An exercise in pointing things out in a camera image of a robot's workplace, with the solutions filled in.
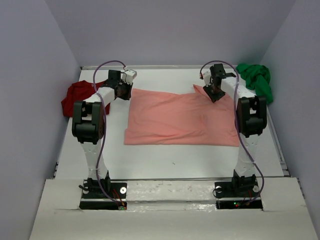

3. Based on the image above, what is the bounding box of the pink t-shirt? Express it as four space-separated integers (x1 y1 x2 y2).
124 85 239 147

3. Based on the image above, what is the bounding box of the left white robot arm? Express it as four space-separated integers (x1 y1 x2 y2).
72 69 137 199

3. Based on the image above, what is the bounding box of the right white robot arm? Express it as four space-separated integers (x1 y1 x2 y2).
199 60 267 199

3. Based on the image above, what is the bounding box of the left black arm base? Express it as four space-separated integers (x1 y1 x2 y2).
78 178 128 211

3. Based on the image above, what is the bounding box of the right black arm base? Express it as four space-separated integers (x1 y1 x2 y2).
212 171 263 210

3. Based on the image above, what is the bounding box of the green crumpled t-shirt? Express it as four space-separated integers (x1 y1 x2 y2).
236 63 274 104

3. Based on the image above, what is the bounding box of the red folded t-shirt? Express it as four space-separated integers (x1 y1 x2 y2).
61 80 95 118

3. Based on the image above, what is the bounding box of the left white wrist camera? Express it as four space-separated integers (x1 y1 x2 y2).
121 69 138 85

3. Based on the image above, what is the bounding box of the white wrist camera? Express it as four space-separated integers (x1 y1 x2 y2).
199 71 212 86
121 69 138 85

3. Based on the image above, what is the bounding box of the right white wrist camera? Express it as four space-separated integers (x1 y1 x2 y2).
199 71 212 86

